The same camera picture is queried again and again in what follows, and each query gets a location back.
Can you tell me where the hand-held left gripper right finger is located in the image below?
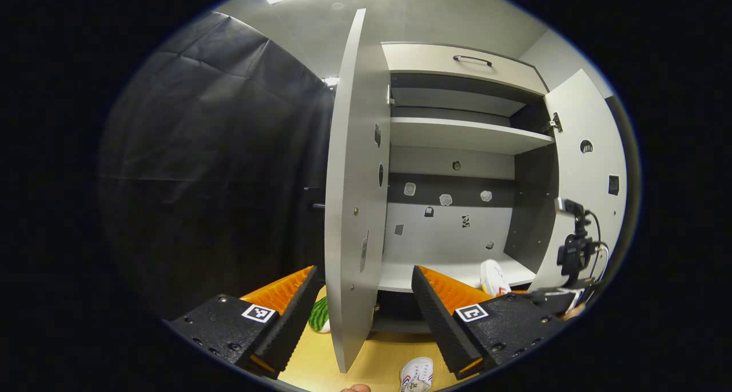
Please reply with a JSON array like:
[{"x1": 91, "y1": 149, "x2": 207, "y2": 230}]
[{"x1": 412, "y1": 264, "x2": 567, "y2": 380}]

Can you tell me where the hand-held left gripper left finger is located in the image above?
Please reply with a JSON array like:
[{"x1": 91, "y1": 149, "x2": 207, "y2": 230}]
[{"x1": 163, "y1": 264, "x2": 324, "y2": 380}]

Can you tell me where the white canvas shoe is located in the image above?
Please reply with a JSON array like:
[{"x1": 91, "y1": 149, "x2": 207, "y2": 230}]
[
  {"x1": 399, "y1": 357, "x2": 434, "y2": 392},
  {"x1": 479, "y1": 259, "x2": 511, "y2": 297}
]

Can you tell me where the white shoe cabinet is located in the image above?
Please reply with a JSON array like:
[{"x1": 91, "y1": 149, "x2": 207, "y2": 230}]
[{"x1": 375, "y1": 42, "x2": 558, "y2": 335}]

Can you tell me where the watermelon slice toy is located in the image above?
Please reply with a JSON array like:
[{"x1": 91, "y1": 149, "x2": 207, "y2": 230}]
[{"x1": 308, "y1": 296, "x2": 331, "y2": 334}]

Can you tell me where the black backdrop cloth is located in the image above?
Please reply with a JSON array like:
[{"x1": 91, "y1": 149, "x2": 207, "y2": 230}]
[{"x1": 97, "y1": 11, "x2": 335, "y2": 321}]

